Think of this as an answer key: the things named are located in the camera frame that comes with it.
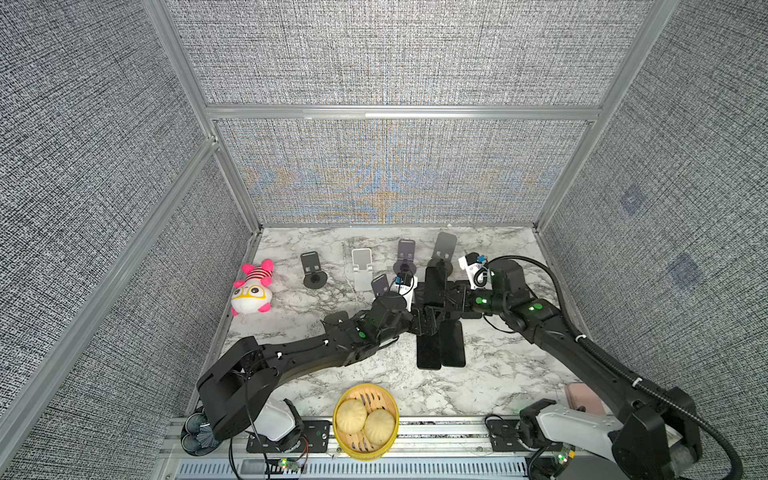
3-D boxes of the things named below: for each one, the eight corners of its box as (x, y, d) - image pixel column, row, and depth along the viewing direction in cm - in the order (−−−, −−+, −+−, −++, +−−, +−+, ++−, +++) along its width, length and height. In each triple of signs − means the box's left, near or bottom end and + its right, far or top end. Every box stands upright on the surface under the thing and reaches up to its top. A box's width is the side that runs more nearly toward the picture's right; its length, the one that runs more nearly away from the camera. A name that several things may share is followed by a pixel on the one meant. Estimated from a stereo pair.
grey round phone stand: (393, 274, 107) (394, 255, 99) (393, 258, 112) (394, 239, 104) (413, 274, 107) (416, 255, 99) (412, 258, 112) (415, 239, 104)
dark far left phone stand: (305, 288, 104) (297, 268, 95) (308, 272, 108) (301, 251, 99) (325, 288, 104) (319, 268, 95) (327, 272, 108) (322, 251, 99)
